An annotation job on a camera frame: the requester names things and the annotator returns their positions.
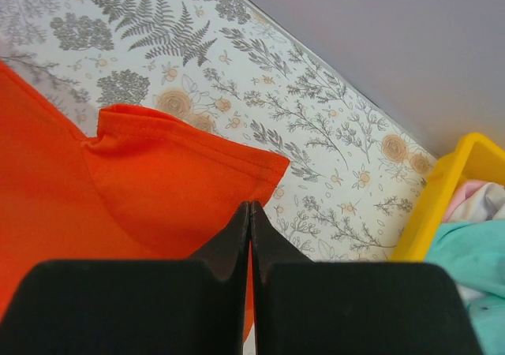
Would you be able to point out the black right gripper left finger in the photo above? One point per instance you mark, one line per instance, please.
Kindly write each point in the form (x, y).
(190, 306)

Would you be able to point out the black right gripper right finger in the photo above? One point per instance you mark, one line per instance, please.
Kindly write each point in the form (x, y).
(308, 307)

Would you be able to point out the orange t-shirt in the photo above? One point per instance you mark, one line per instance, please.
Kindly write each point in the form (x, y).
(147, 186)

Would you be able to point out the teal t-shirt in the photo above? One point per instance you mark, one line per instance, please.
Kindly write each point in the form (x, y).
(486, 314)

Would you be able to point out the white cream garment in bin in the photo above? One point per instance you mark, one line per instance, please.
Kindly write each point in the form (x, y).
(473, 201)

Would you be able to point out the yellow plastic bin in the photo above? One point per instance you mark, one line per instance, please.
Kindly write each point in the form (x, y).
(475, 157)

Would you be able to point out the floral patterned table mat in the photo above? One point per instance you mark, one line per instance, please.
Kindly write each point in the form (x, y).
(226, 67)

